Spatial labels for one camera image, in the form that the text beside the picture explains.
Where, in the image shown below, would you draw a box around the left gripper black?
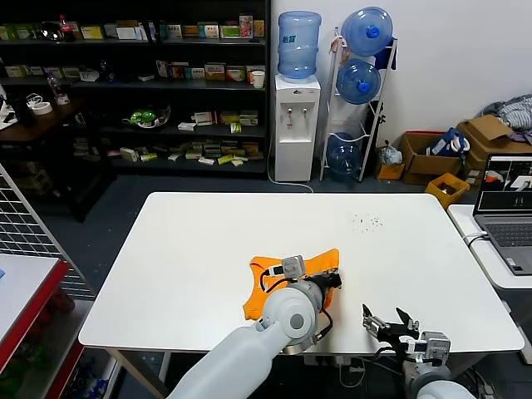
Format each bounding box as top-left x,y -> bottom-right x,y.
315,272 -> 344,298

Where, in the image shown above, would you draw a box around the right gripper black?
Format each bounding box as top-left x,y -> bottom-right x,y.
362,303 -> 419,348

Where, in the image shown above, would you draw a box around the orange t-shirt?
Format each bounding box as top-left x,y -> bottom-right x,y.
242,248 -> 342,321

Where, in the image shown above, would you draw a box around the pile of grey blue clothes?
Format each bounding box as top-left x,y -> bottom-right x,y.
478,94 -> 532,146

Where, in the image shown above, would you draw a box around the white power strip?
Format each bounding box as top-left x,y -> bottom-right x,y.
303,353 -> 367,369

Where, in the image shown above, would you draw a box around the scattered dark crumbs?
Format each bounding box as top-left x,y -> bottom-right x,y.
352,214 -> 383,232

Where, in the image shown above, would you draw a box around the small open cardboard box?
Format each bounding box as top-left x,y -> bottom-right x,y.
374,147 -> 406,180

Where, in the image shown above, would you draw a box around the tilted blue water jug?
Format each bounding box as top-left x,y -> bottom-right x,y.
340,6 -> 395,57
326,131 -> 363,175
335,57 -> 382,105

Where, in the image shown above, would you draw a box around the white side table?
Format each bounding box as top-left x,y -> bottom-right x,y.
446,203 -> 532,363

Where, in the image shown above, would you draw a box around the grey crumpled plastic bag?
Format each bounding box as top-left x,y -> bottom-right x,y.
377,140 -> 403,165

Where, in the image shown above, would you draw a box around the yellow plastic bin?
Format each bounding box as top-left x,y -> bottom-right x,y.
424,172 -> 470,209

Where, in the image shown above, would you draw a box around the large open cardboard box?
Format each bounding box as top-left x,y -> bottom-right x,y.
397,131 -> 466,186

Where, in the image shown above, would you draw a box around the white work table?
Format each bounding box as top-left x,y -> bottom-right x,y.
77,191 -> 525,399

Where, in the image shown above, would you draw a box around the grey open laptop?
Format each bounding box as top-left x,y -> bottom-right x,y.
472,153 -> 532,276

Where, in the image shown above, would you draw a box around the white water dispenser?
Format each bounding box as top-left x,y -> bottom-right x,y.
273,76 -> 322,183

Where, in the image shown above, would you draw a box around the black tripod stand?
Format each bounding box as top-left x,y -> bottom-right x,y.
365,99 -> 387,167

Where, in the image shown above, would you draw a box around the blue white shopping bag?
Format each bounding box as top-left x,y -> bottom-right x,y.
429,127 -> 471,157

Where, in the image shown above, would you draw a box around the white metal jug rack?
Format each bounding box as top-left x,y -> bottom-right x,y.
318,27 -> 398,183

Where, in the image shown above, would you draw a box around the white red medicine box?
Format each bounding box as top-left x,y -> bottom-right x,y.
192,111 -> 219,127

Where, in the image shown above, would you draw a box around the cardboard box with raised flap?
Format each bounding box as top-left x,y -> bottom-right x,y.
456,115 -> 532,184

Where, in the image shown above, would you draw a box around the upright blue water jug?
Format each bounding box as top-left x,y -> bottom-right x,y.
277,11 -> 323,81

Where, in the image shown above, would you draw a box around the orange yellow medicine box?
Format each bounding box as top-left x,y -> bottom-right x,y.
204,62 -> 228,81

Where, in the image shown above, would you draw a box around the black shelving unit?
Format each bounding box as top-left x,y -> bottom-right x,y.
0,0 -> 272,180

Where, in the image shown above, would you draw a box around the green snack bags in wrap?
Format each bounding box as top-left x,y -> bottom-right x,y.
121,105 -> 172,131

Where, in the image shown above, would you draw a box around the red edged white cart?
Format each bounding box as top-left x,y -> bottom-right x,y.
0,254 -> 84,399

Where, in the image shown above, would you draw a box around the brown wooden table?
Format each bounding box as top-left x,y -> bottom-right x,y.
0,97 -> 110,225

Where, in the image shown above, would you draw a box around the clear plastic water bottle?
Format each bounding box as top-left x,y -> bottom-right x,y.
45,71 -> 70,106

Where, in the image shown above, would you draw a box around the white tape roll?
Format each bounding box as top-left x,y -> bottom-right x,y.
25,93 -> 53,116

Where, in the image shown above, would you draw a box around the cola bottle red cap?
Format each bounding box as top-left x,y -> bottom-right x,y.
57,14 -> 77,42

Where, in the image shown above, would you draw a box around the shiny metal bowl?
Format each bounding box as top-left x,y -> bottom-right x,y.
40,20 -> 66,41

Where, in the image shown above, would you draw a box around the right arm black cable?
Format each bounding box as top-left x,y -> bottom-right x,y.
373,344 -> 406,365

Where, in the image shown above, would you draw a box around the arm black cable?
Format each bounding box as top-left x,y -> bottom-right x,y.
259,268 -> 292,293
373,344 -> 406,365

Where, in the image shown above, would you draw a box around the left wrist grey camera box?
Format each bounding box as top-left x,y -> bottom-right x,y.
282,255 -> 308,279

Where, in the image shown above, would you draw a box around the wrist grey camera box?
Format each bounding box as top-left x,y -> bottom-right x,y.
282,255 -> 308,279
421,331 -> 452,362

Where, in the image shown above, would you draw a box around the right wrist grey camera box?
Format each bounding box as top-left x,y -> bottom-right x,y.
421,331 -> 452,362

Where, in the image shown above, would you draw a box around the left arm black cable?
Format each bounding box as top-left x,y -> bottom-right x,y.
259,268 -> 292,293

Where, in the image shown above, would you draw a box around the white dispenser power cord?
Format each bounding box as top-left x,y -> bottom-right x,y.
266,136 -> 314,195

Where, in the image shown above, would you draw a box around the white wire grid panel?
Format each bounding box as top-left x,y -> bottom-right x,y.
0,162 -> 84,288

